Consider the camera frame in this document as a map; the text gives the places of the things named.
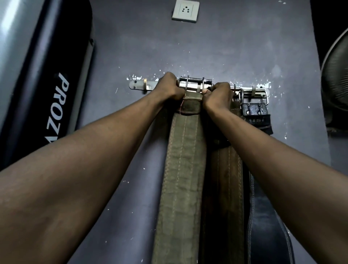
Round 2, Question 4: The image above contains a person's left hand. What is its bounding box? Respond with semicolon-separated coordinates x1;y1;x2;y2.
151;71;187;106

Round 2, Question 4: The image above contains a person's right hand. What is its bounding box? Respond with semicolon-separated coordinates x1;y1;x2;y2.
201;81;235;115

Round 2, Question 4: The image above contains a metal wall hooks rack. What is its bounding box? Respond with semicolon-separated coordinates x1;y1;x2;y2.
128;76;270;105

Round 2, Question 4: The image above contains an olive green belt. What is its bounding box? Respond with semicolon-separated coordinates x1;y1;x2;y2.
151;76;214;264

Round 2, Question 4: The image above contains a brown leather belt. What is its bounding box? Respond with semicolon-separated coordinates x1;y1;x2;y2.
200;83;247;264

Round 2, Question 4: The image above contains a black belt with white print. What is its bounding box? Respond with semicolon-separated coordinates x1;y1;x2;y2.
238;88;296;264

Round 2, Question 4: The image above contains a person's right forearm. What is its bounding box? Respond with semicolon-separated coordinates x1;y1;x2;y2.
209;104;348;264

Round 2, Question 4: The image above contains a person's left forearm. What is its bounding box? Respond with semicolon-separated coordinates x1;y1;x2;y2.
0;95;174;264

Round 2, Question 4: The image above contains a black printed machine column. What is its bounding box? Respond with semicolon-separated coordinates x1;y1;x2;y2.
0;0;96;170

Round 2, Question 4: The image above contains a white machine panel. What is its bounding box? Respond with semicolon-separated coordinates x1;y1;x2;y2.
0;0;45;128

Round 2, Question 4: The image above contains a white wall socket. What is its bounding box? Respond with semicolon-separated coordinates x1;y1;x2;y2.
171;0;200;23

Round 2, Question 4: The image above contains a black wall fan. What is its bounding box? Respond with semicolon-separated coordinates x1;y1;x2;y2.
320;27;348;131

